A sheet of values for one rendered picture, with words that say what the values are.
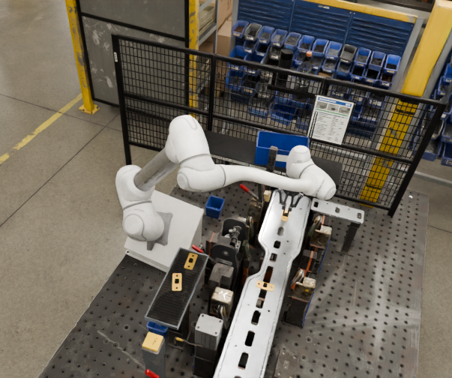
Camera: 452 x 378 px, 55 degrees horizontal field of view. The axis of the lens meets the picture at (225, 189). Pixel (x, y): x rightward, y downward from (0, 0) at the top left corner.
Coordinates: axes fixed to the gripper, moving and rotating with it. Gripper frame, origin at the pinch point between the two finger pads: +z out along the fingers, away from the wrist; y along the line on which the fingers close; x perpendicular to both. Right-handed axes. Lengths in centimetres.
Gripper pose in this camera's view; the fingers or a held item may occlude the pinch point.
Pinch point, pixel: (286, 210)
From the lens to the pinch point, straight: 234.8
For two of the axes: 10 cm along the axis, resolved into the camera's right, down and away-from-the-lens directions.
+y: 9.5, 2.5, -1.7
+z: -0.7, 7.2, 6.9
